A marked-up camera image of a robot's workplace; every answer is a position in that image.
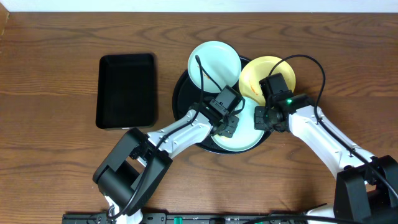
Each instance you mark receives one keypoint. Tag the black round tray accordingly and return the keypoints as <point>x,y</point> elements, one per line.
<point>187,93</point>

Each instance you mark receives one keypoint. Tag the yellow plate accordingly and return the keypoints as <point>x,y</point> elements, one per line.
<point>258,69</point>

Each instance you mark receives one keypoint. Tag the light blue plate bottom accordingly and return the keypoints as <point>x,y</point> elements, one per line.
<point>245,136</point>

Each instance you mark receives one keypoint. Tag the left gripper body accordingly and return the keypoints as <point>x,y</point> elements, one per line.
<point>228,126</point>

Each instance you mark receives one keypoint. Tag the light blue plate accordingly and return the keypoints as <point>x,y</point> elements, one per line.
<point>245,136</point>
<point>219,61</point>

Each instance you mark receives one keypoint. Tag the light blue plate top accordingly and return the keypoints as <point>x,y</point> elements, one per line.
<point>219,61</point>

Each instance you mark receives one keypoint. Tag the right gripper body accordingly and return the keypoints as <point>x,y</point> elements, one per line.
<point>264,120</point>

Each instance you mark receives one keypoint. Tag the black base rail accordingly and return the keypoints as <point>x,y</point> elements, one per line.
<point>156,218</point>

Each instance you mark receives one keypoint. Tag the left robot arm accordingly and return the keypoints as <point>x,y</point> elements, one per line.
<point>132,171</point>

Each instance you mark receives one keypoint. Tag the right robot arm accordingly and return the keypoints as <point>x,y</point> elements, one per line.
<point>366,185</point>

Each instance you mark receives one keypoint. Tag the black rectangular tray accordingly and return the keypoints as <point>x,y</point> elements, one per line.
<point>127,91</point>

